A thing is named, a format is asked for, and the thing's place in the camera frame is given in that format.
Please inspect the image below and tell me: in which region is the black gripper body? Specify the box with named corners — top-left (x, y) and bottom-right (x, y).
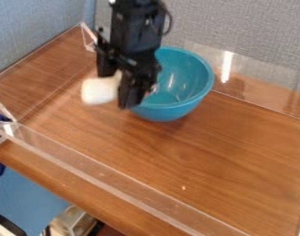
top-left (94, 0), bottom-right (169, 70)

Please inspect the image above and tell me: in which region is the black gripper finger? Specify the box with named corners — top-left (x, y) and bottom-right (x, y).
top-left (118, 60), bottom-right (162, 110)
top-left (95, 43), bottom-right (119, 77)

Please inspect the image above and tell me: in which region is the white brown toy mushroom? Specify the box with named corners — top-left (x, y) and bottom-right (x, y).
top-left (80, 70), bottom-right (122, 105)

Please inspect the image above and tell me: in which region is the blue bowl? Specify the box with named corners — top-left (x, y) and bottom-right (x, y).
top-left (131, 46), bottom-right (214, 122)

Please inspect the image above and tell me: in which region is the clear acrylic back barrier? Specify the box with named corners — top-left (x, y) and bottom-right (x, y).
top-left (183, 41), bottom-right (300, 119)

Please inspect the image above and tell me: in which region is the clear acrylic barrier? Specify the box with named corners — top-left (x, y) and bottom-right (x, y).
top-left (8, 123), bottom-right (248, 236)
top-left (183, 41), bottom-right (300, 119)

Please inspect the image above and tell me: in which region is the clear acrylic front barrier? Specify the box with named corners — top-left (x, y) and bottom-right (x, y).
top-left (8, 123), bottom-right (248, 236)

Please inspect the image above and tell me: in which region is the grey metal object below table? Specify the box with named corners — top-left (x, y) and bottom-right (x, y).
top-left (40, 206), bottom-right (96, 236)

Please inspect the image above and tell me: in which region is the black object bottom left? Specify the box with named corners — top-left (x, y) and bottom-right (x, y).
top-left (0, 215), bottom-right (27, 236)

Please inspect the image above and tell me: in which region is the clear acrylic corner bracket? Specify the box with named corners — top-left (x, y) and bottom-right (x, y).
top-left (79, 22), bottom-right (98, 52)

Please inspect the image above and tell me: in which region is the clear acrylic left bracket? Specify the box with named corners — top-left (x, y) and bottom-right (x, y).
top-left (0, 102), bottom-right (16, 145)

